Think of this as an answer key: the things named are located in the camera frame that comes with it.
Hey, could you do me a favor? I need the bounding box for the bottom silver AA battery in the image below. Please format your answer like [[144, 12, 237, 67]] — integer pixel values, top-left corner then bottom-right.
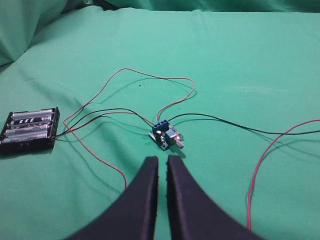
[[1, 132, 48, 144]]

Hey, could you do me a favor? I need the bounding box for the top silver AA battery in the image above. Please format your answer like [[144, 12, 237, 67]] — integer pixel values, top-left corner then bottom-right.
[[11, 108, 54, 121]]

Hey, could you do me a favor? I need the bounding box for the red battery wire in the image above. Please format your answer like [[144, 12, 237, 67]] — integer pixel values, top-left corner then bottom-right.
[[63, 67, 197, 189]]

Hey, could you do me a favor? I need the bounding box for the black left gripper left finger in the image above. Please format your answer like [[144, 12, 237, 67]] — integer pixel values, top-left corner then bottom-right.
[[67, 156, 159, 240]]

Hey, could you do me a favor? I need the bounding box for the black battery holder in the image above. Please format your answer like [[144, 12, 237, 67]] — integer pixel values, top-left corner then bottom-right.
[[0, 107, 60, 156]]

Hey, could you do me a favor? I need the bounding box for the green table cloth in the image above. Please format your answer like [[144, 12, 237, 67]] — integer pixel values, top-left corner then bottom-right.
[[0, 6, 320, 240]]

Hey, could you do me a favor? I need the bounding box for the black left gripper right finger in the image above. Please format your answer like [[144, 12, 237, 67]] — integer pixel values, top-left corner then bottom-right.
[[166, 155, 262, 240]]

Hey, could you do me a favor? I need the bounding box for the green backdrop cloth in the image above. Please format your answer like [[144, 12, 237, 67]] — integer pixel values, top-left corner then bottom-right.
[[0, 0, 320, 66]]

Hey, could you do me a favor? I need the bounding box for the silver aa battery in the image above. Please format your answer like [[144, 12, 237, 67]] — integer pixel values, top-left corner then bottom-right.
[[1, 132, 48, 144], [4, 124, 50, 137], [11, 108, 54, 121]]

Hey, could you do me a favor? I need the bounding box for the black battery wire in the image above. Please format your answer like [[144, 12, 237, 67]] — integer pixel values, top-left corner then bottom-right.
[[55, 108, 156, 139]]

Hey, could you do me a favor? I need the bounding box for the blue speed controller board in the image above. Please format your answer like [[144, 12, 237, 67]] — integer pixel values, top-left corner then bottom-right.
[[148, 120, 184, 151]]

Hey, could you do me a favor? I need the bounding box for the black AA battery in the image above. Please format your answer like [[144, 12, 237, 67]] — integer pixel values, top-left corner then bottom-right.
[[8, 116, 52, 129]]

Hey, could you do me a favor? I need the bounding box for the red motor wire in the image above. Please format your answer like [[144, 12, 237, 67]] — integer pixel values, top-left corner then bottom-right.
[[246, 119, 320, 231]]

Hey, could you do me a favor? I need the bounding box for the black motor wire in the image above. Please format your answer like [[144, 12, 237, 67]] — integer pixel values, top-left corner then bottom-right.
[[170, 113, 320, 135]]

